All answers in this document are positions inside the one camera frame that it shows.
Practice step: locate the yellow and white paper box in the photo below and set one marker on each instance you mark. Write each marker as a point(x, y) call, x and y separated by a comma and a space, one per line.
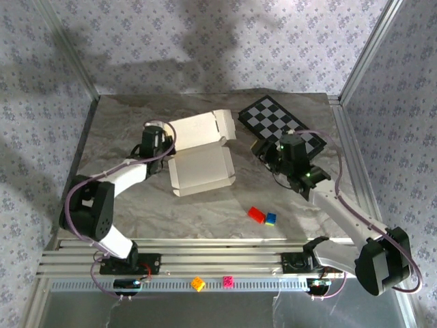
point(201, 171)

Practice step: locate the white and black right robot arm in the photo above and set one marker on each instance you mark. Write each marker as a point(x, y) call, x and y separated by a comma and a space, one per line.
point(341, 212)

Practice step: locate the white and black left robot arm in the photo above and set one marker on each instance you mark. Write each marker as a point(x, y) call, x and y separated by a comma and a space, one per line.
point(129, 174)

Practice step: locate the black folding chessboard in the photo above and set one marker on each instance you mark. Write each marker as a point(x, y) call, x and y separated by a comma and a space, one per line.
point(269, 116)

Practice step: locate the blue and green toy brick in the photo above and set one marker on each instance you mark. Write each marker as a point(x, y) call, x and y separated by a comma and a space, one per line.
point(271, 219)

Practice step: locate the red toy brick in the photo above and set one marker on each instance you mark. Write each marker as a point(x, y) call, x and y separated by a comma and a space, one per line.
point(256, 215)

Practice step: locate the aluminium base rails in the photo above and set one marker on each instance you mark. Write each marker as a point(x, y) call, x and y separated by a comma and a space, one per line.
point(222, 254)

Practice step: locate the small right circuit board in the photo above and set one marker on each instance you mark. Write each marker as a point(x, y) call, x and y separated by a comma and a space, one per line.
point(319, 285)

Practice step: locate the small circuit board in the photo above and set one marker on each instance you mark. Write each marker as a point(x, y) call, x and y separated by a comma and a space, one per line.
point(126, 284)
point(319, 285)

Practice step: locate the pink toy brick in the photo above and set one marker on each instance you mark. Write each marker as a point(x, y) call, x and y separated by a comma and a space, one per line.
point(228, 281)

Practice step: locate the small left circuit board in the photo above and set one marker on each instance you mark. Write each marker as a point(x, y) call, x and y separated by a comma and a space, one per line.
point(126, 284)

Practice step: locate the orange toy brick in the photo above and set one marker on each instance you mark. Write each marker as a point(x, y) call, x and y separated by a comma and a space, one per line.
point(198, 284)

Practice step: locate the grey metal sheet panel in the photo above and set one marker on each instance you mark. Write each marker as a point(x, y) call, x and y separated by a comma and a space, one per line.
point(205, 311)

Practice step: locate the aluminium side rail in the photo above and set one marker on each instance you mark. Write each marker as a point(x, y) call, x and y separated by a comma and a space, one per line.
point(356, 171)

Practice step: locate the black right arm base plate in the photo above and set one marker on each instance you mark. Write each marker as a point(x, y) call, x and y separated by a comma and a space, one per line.
point(290, 264)

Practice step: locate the aluminium frame post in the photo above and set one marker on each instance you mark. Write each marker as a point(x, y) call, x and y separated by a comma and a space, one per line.
point(370, 51)
point(70, 51)

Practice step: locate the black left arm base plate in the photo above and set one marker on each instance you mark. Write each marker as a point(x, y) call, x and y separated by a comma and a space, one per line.
point(153, 264)

